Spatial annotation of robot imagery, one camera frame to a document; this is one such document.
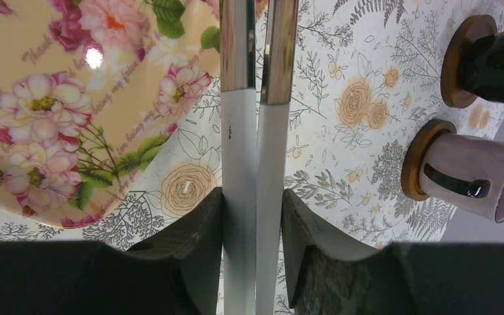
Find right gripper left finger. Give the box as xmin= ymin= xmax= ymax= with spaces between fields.
xmin=127 ymin=187 xmax=224 ymax=314

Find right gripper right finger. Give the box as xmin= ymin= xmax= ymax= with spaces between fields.
xmin=282 ymin=189 xmax=391 ymax=314

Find metal tongs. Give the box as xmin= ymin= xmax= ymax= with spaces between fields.
xmin=220 ymin=1 xmax=299 ymax=314

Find brown wooden saucer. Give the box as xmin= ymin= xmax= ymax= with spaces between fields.
xmin=400 ymin=119 xmax=457 ymax=201
xmin=440 ymin=14 xmax=497 ymax=109

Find purple mug black handle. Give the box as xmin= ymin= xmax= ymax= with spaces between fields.
xmin=419 ymin=133 xmax=504 ymax=223

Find floral dessert tray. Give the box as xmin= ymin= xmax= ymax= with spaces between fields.
xmin=0 ymin=1 xmax=221 ymax=229

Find black mug white inside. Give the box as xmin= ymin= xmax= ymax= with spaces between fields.
xmin=458 ymin=32 xmax=504 ymax=103

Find floral tablecloth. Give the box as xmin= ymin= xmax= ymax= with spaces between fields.
xmin=0 ymin=0 xmax=504 ymax=315

